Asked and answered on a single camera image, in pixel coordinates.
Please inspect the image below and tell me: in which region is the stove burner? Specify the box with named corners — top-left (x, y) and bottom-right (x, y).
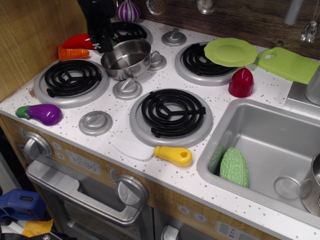
top-left (33, 59), bottom-right (109, 109)
top-left (129, 88), bottom-right (214, 148)
top-left (174, 42), bottom-right (240, 87)
top-left (110, 21), bottom-right (148, 48)

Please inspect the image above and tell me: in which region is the yellow cloth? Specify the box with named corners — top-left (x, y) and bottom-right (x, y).
top-left (21, 219), bottom-right (54, 238)

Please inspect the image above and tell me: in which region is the hanging metal utensil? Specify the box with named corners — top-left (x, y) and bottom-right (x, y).
top-left (300, 0), bottom-right (320, 43)

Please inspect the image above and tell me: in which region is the hanging metal strainer spoon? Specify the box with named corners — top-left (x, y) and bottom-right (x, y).
top-left (146, 0), bottom-right (167, 16)

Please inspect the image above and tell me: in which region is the back left stove burner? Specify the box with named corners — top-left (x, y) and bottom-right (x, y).
top-left (110, 21), bottom-right (148, 48)

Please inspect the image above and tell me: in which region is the blue plastic object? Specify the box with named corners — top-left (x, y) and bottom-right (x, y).
top-left (0, 189), bottom-right (47, 221)

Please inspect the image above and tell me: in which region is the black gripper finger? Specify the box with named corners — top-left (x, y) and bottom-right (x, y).
top-left (88, 25), bottom-right (113, 54)

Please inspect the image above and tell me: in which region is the green plastic cutting board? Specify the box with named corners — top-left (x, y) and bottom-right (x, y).
top-left (257, 47), bottom-right (320, 85)

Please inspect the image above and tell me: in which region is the green bumpy toy gourd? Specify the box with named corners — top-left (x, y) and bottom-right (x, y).
top-left (219, 147), bottom-right (249, 188)

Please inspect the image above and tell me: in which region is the back right stove burner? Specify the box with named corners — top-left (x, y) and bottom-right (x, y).
top-left (174, 42), bottom-right (240, 87)

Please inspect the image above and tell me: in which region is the hanging metal ladle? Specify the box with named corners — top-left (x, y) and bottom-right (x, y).
top-left (197, 0), bottom-right (217, 15)

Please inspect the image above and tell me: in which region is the front left stove burner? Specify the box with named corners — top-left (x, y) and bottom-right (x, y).
top-left (33, 59), bottom-right (109, 109)

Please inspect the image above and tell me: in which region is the orange toy carrot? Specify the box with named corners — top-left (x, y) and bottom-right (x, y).
top-left (58, 45), bottom-right (90, 61)

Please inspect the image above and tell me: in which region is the silver oven dial left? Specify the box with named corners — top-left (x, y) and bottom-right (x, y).
top-left (23, 131), bottom-right (53, 160)

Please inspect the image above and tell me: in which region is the purple striped toy onion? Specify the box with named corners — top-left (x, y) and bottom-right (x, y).
top-left (116, 0), bottom-right (141, 23)

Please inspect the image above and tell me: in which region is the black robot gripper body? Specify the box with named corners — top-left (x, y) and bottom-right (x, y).
top-left (77, 0), bottom-right (116, 38)

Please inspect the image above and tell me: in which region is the stainless steel pot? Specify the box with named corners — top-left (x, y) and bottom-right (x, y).
top-left (100, 39), bottom-right (151, 81)

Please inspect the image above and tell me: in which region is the silver oven dial right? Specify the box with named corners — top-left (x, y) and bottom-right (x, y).
top-left (115, 174), bottom-right (149, 207)

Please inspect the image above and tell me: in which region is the silver toy sink basin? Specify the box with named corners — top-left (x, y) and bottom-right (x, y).
top-left (196, 98), bottom-right (320, 228)

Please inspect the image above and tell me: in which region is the metal cup in sink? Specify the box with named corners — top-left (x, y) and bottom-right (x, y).
top-left (299, 152), bottom-right (320, 217)

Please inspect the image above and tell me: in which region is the red toy pepper half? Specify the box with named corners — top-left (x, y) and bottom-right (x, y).
top-left (228, 67), bottom-right (254, 98)

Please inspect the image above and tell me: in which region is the front right stove burner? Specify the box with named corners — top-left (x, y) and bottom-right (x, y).
top-left (129, 88), bottom-right (214, 148)

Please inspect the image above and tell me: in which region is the silver toy faucet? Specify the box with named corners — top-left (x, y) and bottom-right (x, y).
top-left (283, 0), bottom-right (320, 117)

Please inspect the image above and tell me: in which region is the red toy chili pepper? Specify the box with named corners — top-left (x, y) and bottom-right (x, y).
top-left (62, 33), bottom-right (95, 50)

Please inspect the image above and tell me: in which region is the green plastic plate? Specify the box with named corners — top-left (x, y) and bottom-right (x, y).
top-left (204, 37), bottom-right (258, 67)

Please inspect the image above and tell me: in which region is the purple toy eggplant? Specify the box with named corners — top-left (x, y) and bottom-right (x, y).
top-left (15, 104), bottom-right (63, 126)

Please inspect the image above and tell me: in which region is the silver stovetop knob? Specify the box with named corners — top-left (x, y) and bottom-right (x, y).
top-left (112, 78), bottom-right (143, 101)
top-left (147, 51), bottom-right (167, 71)
top-left (78, 111), bottom-right (113, 137)
top-left (161, 28), bottom-right (187, 47)

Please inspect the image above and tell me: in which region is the yellow handled toy knife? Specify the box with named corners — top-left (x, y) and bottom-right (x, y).
top-left (109, 137), bottom-right (193, 167)

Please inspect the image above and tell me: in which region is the silver oven dial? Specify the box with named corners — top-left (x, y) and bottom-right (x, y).
top-left (115, 174), bottom-right (149, 207)
top-left (23, 131), bottom-right (53, 160)

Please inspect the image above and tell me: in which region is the silver oven door handle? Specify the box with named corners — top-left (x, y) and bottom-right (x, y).
top-left (26, 160), bottom-right (140, 228)

